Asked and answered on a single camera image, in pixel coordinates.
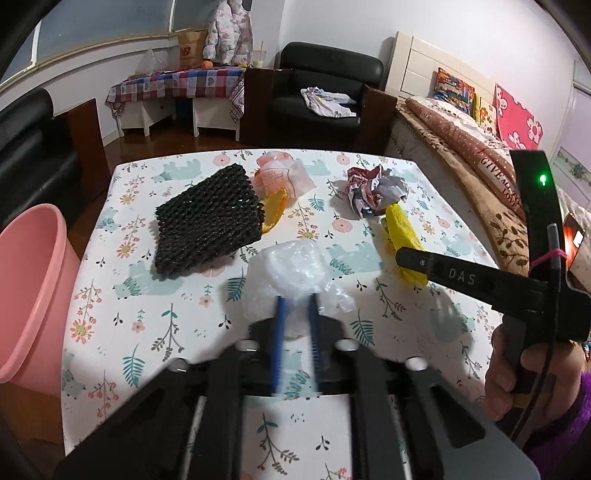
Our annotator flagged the orange peel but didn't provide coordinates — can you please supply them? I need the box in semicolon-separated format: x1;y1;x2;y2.
259;190;288;234

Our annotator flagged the crumpled printed paper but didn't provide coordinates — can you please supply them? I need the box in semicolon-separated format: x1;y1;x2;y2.
346;165;409;220

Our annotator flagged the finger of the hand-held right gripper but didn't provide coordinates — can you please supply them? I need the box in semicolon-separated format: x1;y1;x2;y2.
396;246;505;308

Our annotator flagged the brown paper bag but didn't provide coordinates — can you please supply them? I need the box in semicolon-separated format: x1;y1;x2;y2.
178;28;209;70

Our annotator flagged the white wooden bed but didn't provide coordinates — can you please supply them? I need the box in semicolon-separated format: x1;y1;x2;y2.
385;31;499;158

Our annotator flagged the colourful patterned pillow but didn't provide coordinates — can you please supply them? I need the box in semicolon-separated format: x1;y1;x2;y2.
434;67;476;116

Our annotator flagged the orange plastic wrapper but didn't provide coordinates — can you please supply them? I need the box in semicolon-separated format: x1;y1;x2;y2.
253;152;315;201

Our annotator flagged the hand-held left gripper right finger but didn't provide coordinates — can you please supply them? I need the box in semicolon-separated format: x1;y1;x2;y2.
307;293;541;480

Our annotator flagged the person's right forearm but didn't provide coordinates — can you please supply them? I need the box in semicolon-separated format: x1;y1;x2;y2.
522;342;591;467

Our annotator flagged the clear plastic bag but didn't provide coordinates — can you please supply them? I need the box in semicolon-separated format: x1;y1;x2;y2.
247;240;356;340

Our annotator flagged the crinkled transparent bag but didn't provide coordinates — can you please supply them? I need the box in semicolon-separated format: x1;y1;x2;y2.
139;47;169;77

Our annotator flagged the brown leaf blanket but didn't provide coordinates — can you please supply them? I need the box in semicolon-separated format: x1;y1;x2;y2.
392;104;536;278

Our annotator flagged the white floral cloth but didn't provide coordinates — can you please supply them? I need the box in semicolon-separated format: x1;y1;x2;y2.
300;87;358;118

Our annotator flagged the pink plastic bucket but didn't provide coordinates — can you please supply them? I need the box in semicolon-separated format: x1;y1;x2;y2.
0;203;81;384

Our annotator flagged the white side table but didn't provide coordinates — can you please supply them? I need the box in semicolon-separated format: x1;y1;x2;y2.
117;95;241;141

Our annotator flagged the pink floral pillow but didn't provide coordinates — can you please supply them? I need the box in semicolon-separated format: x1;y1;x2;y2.
495;83;546;151

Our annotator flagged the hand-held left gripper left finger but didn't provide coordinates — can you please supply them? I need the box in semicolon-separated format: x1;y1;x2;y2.
53;295;289;480

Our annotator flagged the person's right hand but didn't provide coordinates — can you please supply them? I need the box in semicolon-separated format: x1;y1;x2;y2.
482;323;586;420

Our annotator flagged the floral puffer jacket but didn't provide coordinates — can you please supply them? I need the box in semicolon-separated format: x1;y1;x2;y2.
203;0;254;66

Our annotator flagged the large window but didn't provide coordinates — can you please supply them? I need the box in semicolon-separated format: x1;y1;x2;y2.
0;0;222;84

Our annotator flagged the black foam net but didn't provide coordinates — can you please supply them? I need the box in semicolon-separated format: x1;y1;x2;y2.
154;164;265;281

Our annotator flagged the black leather armchair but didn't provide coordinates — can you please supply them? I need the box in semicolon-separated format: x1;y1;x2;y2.
0;88;112;232
244;41;399;155

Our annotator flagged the plaid tablecloth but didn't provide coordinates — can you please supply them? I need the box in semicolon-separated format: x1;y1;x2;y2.
106;67;245;123

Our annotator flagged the floral tablecloth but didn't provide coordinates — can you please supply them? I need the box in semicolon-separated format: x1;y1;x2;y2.
62;148;513;480

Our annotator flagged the black cable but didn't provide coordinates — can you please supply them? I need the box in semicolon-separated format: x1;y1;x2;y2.
517;223;566;450

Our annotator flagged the yellow floral pillow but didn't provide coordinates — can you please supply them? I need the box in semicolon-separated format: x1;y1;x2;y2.
473;95;502;134

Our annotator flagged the yellow plastic wrapper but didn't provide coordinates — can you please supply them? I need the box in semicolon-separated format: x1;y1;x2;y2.
381;203;429;283

